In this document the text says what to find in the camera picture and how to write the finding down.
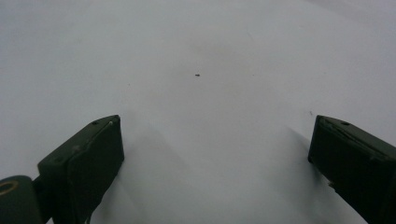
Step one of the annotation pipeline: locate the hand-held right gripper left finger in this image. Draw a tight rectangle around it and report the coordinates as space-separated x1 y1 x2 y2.
36 114 125 224

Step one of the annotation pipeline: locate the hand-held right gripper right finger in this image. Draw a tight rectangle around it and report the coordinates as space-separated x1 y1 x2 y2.
307 114 396 224

